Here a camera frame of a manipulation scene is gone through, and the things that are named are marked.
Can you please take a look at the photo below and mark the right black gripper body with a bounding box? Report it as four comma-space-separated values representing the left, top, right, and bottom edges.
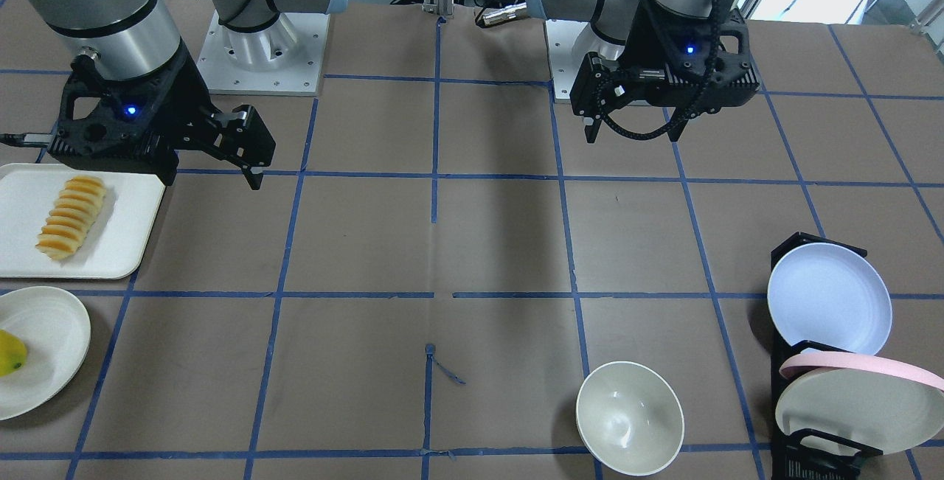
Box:
47, 44, 218, 186

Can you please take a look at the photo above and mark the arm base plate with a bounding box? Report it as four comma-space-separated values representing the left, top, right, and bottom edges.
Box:
545, 19, 624, 104
195, 13, 331, 97

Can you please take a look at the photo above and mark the light blue plate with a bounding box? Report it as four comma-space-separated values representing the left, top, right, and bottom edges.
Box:
766, 243, 893, 355

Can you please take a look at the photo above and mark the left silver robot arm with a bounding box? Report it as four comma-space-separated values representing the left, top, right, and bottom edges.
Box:
527, 0, 760, 143

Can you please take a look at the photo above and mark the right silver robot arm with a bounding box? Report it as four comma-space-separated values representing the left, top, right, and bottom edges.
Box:
2, 0, 348, 190

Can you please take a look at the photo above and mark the white rectangular tray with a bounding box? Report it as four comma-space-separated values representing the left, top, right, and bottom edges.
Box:
1, 164, 164, 279

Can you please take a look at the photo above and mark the yellow lemon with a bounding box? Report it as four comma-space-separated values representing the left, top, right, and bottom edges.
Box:
0, 330, 28, 377

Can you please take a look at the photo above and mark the cream white bowl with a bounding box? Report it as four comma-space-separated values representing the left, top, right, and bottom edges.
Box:
575, 361, 687, 476

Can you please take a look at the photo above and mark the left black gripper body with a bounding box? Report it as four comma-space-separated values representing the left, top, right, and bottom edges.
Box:
570, 0, 760, 115

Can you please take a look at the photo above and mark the grilled striped bread loaf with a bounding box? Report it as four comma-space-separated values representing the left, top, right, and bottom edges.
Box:
35, 175, 107, 261

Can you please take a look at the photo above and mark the cream round plate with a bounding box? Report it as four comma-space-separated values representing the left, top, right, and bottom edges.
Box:
1, 286, 91, 420

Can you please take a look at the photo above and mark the cream plate in rack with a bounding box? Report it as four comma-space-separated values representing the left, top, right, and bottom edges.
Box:
774, 369, 943, 454

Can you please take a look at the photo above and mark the pink plate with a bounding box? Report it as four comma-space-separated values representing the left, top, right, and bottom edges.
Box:
778, 350, 943, 391

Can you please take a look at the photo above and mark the black dish rack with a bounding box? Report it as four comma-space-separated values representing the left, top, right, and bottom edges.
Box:
768, 232, 884, 480

